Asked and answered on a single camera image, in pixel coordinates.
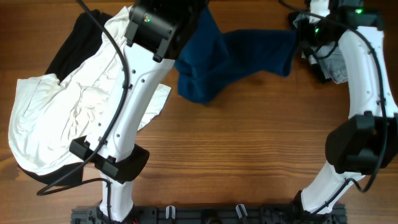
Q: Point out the blue t-shirt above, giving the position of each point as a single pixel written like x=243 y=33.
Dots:
x=211 y=60

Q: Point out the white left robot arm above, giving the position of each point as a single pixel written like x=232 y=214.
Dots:
x=156 y=33

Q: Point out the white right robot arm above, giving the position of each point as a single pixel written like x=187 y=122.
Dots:
x=367 y=141

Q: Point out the folded black garment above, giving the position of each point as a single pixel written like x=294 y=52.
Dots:
x=318 y=71

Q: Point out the folded light blue jeans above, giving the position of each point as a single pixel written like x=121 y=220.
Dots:
x=334 y=67

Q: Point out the black garment under pile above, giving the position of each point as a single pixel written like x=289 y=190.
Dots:
x=83 y=42

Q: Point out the white t-shirt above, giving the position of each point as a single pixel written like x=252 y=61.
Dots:
x=48 y=115

